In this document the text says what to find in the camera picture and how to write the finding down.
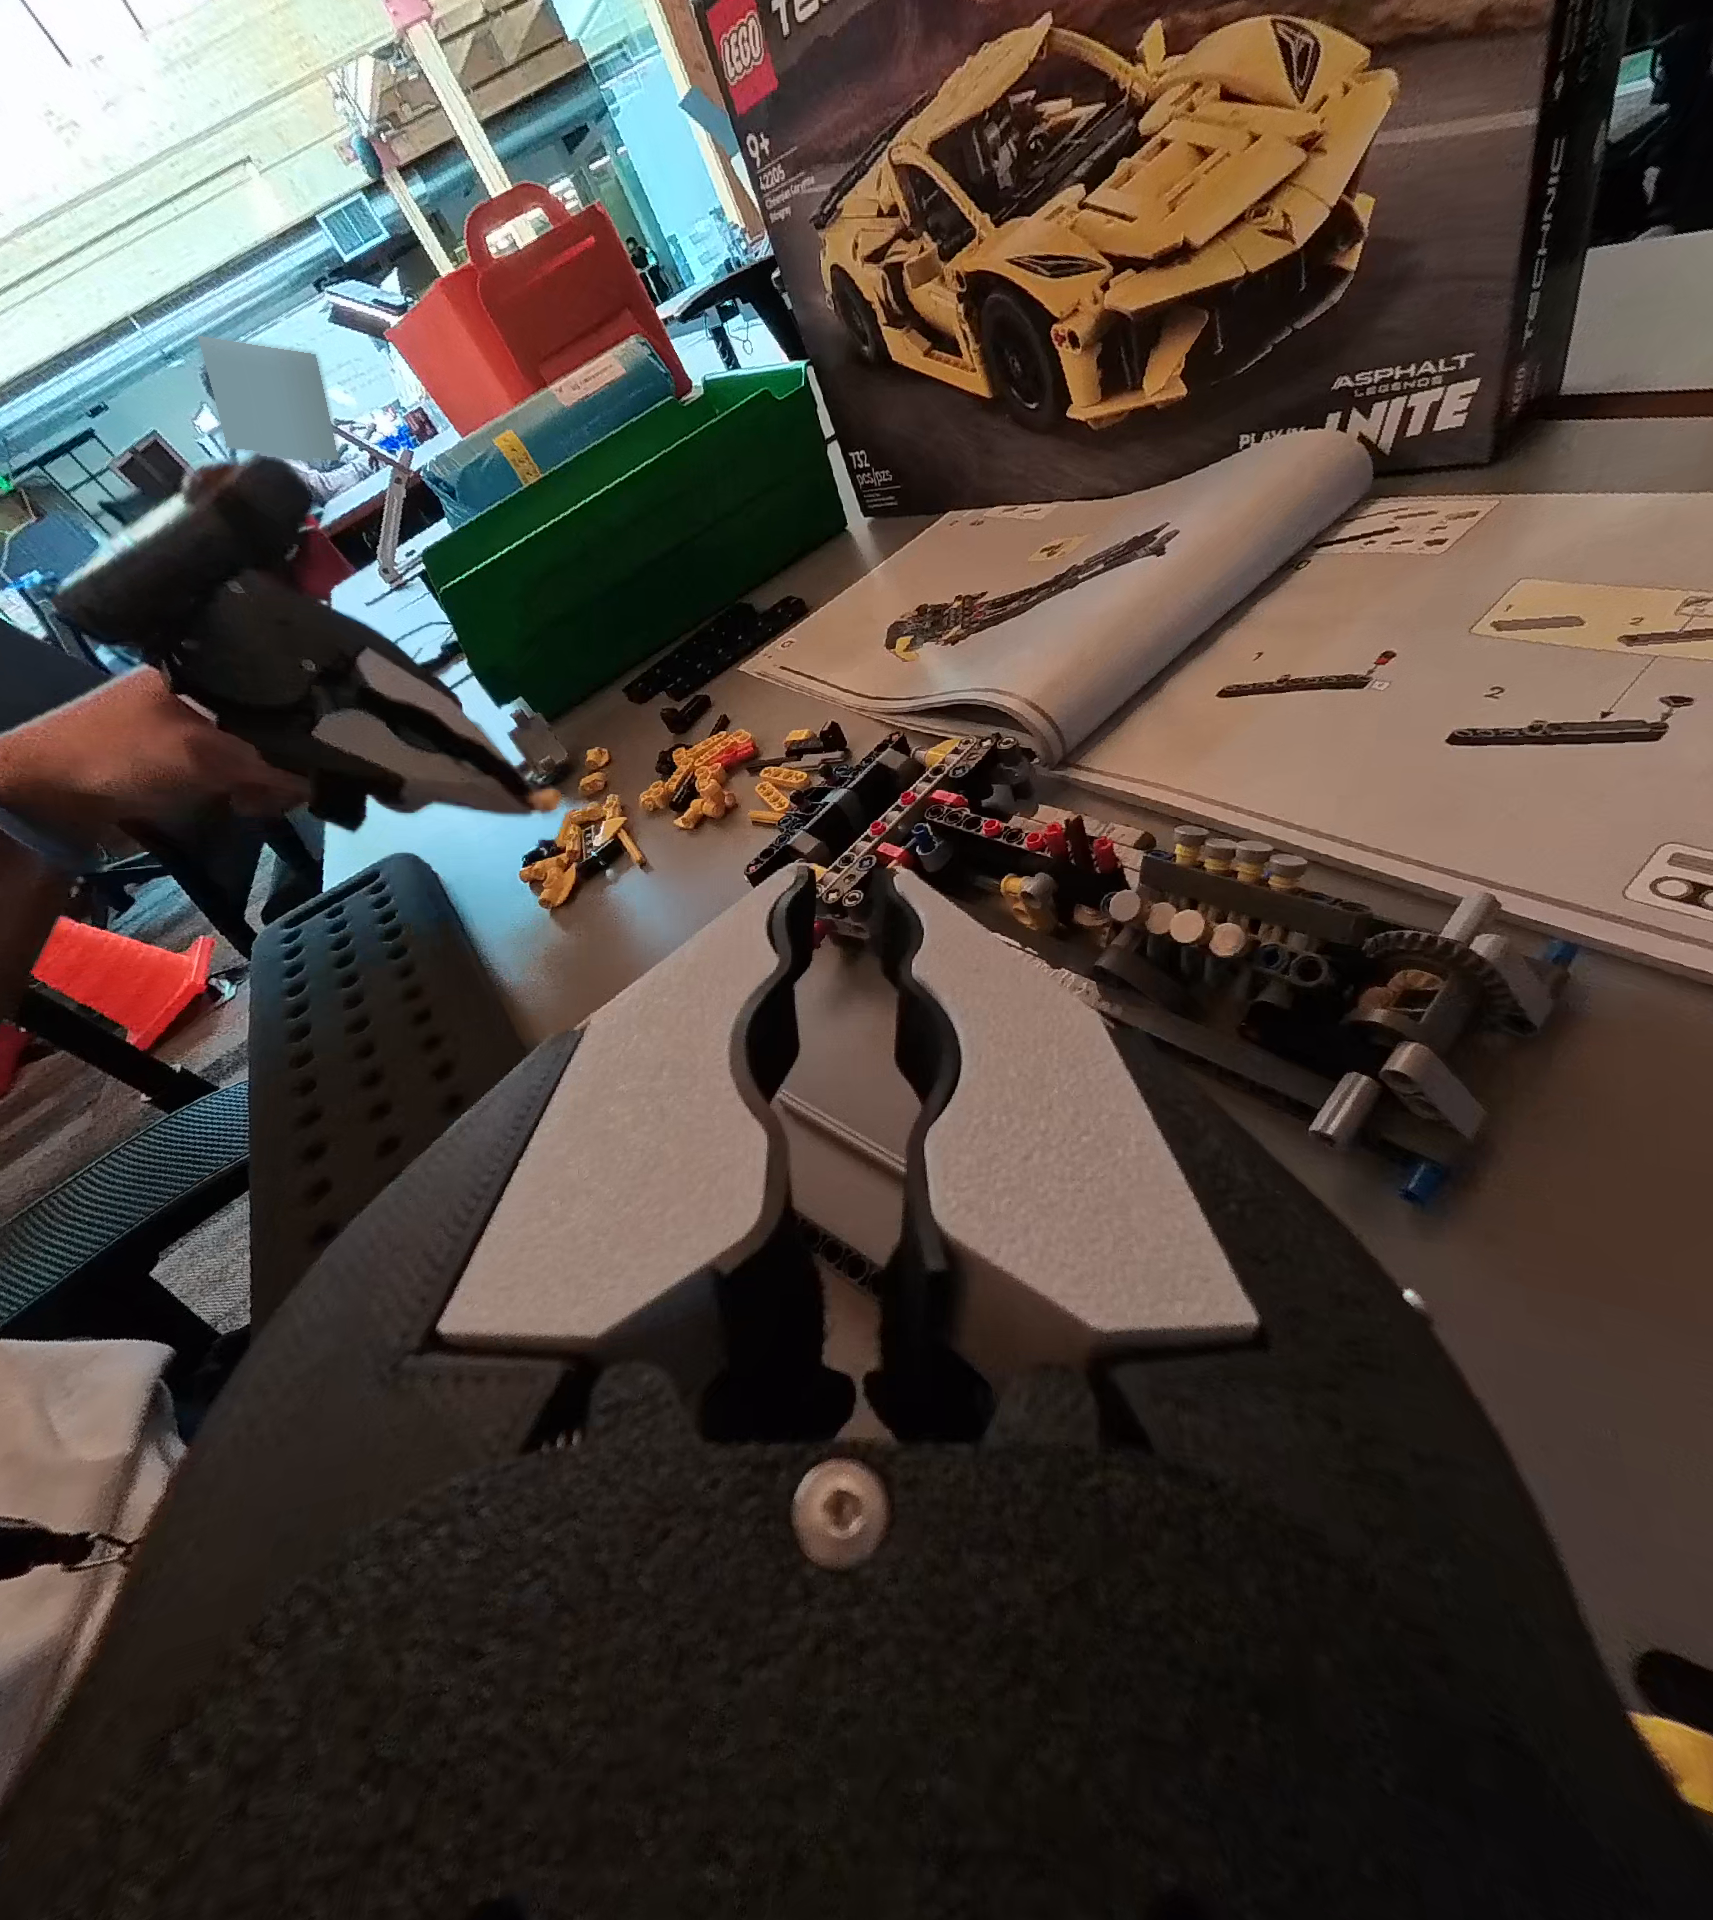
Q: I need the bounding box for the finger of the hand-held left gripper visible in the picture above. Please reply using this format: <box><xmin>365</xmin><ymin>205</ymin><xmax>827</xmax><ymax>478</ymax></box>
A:
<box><xmin>307</xmin><ymin>704</ymin><xmax>536</xmax><ymax>816</ymax></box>
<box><xmin>352</xmin><ymin>645</ymin><xmax>536</xmax><ymax>802</ymax></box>

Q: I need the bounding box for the person's white shirt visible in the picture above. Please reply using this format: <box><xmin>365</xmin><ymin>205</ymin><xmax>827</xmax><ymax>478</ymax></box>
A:
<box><xmin>0</xmin><ymin>1273</ymin><xmax>186</xmax><ymax>1892</ymax></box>

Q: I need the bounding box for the teal rolled bag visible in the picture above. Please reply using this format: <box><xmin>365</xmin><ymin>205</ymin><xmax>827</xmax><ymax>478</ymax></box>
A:
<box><xmin>416</xmin><ymin>332</ymin><xmax>685</xmax><ymax>530</ymax></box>

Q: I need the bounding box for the small black lego frame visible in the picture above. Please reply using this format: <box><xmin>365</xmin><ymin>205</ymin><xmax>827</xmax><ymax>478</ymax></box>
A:
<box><xmin>619</xmin><ymin>595</ymin><xmax>814</xmax><ymax>704</ymax></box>

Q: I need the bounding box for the blue wristband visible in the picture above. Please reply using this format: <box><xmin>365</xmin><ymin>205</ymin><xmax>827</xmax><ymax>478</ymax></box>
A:
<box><xmin>0</xmin><ymin>762</ymin><xmax>95</xmax><ymax>884</ymax></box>

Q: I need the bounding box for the lego set box yellow car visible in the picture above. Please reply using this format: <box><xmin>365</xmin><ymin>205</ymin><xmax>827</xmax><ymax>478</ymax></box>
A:
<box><xmin>685</xmin><ymin>0</ymin><xmax>1638</xmax><ymax>521</ymax></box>

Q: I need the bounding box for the lego car chassis assembly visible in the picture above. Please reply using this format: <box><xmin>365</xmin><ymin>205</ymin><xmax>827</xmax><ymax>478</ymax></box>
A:
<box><xmin>745</xmin><ymin>734</ymin><xmax>1581</xmax><ymax>1208</ymax></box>

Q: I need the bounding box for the black mesh chair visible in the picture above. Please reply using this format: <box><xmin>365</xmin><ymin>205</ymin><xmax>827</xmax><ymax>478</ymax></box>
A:
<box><xmin>0</xmin><ymin>1075</ymin><xmax>261</xmax><ymax>1342</ymax></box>

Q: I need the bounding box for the person's left hand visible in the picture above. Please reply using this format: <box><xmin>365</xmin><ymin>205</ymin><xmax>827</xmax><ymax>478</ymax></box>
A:
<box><xmin>0</xmin><ymin>665</ymin><xmax>304</xmax><ymax>875</ymax></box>

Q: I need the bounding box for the orange plastic object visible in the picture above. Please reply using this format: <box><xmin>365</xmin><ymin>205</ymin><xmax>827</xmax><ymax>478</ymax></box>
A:
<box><xmin>28</xmin><ymin>915</ymin><xmax>225</xmax><ymax>1055</ymax></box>

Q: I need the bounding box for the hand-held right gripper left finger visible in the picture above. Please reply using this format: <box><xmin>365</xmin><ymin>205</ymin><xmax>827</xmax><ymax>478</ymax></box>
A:
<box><xmin>432</xmin><ymin>864</ymin><xmax>860</xmax><ymax>1445</ymax></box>

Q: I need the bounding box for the pile of yellow lego connectors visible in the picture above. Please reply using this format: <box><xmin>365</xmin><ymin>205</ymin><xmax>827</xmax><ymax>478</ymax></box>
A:
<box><xmin>517</xmin><ymin>715</ymin><xmax>856</xmax><ymax>915</ymax></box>

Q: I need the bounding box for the green plastic bin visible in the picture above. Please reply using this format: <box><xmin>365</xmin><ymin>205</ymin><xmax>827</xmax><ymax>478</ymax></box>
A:
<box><xmin>420</xmin><ymin>363</ymin><xmax>852</xmax><ymax>725</ymax></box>

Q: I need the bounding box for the red plastic box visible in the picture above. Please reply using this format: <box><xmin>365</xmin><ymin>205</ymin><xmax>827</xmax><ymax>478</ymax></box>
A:
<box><xmin>385</xmin><ymin>183</ymin><xmax>694</xmax><ymax>441</ymax></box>

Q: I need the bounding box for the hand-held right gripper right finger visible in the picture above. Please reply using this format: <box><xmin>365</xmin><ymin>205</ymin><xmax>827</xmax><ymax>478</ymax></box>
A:
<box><xmin>868</xmin><ymin>870</ymin><xmax>1262</xmax><ymax>1443</ymax></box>

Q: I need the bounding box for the lego instruction booklet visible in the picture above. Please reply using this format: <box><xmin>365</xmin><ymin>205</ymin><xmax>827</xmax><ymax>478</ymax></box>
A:
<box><xmin>739</xmin><ymin>449</ymin><xmax>1713</xmax><ymax>1026</ymax></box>

